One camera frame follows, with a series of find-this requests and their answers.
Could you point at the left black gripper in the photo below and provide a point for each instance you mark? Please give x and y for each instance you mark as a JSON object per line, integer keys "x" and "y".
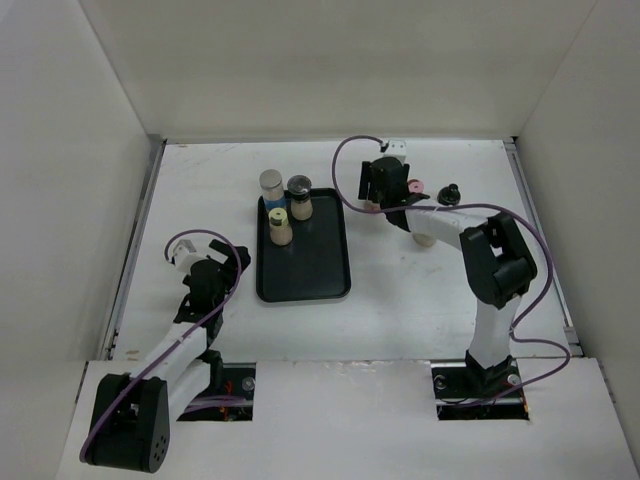
{"x": 230, "y": 273}

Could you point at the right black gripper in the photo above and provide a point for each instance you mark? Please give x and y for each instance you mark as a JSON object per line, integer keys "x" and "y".
{"x": 367, "y": 172}

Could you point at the pink cap spice bottle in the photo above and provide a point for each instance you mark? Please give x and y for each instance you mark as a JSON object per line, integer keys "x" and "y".
{"x": 415, "y": 186}

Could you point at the yellow cap sauce bottle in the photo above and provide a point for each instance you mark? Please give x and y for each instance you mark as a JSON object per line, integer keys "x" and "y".
{"x": 280, "y": 230}

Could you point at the blue label silver cap bottle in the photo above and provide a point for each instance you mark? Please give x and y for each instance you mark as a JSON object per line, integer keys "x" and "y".
{"x": 273, "y": 194}

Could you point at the clear dome cap spice bottle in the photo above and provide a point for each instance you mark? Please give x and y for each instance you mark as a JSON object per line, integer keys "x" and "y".
{"x": 299, "y": 188}

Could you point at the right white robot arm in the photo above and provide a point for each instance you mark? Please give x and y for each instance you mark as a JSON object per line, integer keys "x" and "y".
{"x": 498, "y": 264}

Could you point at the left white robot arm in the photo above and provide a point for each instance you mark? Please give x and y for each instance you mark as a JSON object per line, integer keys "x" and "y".
{"x": 133, "y": 412}

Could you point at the black knob cap bottle rear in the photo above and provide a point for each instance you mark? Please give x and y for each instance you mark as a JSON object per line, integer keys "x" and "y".
{"x": 449, "y": 195}

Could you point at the black knob cap bottle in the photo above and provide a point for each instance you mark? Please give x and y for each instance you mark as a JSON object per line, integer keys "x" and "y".
{"x": 449, "y": 195}
{"x": 424, "y": 240}

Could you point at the black knob cap bottle front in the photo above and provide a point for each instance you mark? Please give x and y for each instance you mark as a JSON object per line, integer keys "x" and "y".
{"x": 424, "y": 240}

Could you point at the black rectangular plastic tray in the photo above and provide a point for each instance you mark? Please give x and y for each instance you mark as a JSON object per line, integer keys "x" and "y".
{"x": 315, "y": 265}

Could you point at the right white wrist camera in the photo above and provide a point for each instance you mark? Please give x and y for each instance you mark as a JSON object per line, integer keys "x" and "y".
{"x": 394, "y": 148}

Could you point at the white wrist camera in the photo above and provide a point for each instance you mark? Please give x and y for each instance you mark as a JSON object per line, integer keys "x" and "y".
{"x": 184, "y": 255}
{"x": 394, "y": 148}

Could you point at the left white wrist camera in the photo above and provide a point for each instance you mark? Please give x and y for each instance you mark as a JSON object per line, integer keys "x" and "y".
{"x": 184, "y": 255}

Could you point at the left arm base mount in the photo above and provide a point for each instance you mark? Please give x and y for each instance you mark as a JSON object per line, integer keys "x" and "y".
{"x": 229, "y": 398}

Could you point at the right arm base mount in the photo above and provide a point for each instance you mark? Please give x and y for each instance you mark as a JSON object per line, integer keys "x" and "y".
{"x": 459, "y": 397}

